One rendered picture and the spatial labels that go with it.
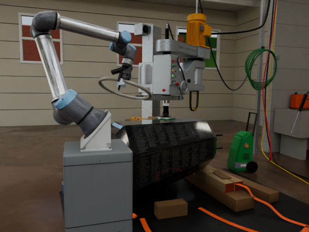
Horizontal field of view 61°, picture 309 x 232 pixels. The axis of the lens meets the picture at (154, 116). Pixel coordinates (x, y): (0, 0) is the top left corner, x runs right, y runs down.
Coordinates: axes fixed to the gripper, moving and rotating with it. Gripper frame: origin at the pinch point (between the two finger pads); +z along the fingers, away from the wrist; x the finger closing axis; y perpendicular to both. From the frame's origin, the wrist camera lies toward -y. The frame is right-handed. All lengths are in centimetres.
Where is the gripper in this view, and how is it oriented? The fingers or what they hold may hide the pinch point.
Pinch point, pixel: (117, 88)
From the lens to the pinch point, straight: 212.3
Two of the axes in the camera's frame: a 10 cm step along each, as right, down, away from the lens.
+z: -2.3, 9.5, -2.0
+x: 0.7, 2.2, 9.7
